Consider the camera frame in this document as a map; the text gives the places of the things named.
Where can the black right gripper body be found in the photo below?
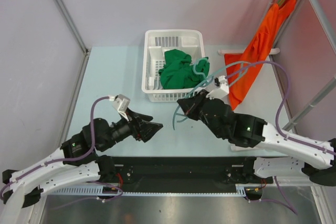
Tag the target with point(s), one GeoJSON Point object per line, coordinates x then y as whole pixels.
{"type": "Point", "coordinates": [219, 134]}

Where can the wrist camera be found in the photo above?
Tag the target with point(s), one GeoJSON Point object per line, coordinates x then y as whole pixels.
{"type": "Point", "coordinates": [221, 90]}
{"type": "Point", "coordinates": [120, 104]}

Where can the black table front rail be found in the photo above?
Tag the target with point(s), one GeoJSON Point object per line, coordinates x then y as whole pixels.
{"type": "Point", "coordinates": [186, 175]}

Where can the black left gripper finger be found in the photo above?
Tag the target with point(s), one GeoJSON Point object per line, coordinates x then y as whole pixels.
{"type": "Point", "coordinates": [147, 130]}
{"type": "Point", "coordinates": [133, 116]}

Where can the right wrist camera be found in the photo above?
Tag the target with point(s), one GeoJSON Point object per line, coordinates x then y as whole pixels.
{"type": "Point", "coordinates": [221, 90]}

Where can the grey clothes rack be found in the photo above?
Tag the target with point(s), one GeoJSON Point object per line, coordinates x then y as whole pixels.
{"type": "Point", "coordinates": [307, 55]}

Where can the white plastic dish basket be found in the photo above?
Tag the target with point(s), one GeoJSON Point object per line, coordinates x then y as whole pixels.
{"type": "Point", "coordinates": [156, 43]}

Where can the green t shirt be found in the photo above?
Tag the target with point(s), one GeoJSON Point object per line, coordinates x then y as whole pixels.
{"type": "Point", "coordinates": [177, 72]}

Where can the aluminium frame post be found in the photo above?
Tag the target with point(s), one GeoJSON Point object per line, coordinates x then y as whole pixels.
{"type": "Point", "coordinates": [71, 25]}

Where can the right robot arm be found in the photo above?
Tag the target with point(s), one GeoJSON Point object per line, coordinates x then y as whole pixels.
{"type": "Point", "coordinates": [302, 156]}

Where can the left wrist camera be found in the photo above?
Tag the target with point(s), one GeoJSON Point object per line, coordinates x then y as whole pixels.
{"type": "Point", "coordinates": [120, 104]}

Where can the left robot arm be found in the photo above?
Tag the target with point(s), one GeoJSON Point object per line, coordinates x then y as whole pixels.
{"type": "Point", "coordinates": [77, 157]}

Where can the orange t shirt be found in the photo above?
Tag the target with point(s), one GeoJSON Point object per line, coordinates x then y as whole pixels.
{"type": "Point", "coordinates": [257, 50]}

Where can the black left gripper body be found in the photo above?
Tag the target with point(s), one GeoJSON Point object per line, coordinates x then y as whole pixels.
{"type": "Point", "coordinates": [125, 128]}

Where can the teal plastic hanger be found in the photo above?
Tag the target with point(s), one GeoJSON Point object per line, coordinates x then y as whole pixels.
{"type": "Point", "coordinates": [206, 81]}

